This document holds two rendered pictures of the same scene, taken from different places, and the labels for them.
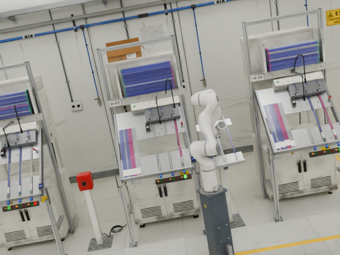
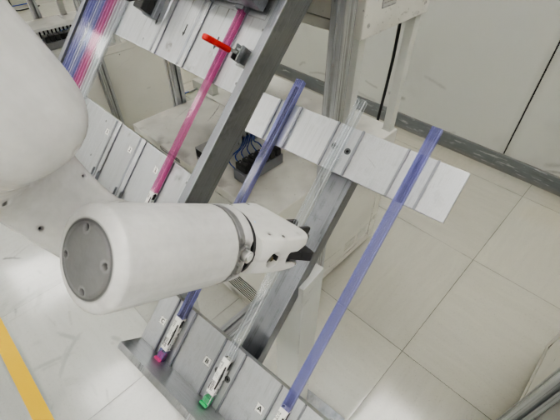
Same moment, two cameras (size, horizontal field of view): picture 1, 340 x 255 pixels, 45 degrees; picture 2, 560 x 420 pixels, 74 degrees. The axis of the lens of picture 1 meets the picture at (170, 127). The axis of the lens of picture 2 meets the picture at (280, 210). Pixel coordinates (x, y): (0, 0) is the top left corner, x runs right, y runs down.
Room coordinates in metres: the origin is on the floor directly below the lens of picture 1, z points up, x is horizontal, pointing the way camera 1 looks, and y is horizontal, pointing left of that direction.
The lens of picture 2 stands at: (3.36, -0.67, 1.33)
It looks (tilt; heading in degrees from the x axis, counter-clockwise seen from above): 44 degrees down; 44
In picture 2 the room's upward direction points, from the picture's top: straight up
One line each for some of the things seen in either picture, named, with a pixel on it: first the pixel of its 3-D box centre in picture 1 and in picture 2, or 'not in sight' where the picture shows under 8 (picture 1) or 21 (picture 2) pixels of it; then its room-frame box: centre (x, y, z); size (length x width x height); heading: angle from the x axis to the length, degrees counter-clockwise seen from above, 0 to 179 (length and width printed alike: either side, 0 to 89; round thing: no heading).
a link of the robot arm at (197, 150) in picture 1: (202, 155); not in sight; (3.04, -0.21, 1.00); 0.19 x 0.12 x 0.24; 64
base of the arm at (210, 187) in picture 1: (209, 179); not in sight; (3.02, -0.24, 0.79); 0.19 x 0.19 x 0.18
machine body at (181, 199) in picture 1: (163, 184); (266, 192); (4.16, 0.19, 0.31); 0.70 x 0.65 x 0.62; 89
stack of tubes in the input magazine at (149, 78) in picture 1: (147, 78); not in sight; (4.04, 0.13, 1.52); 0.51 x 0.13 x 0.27; 89
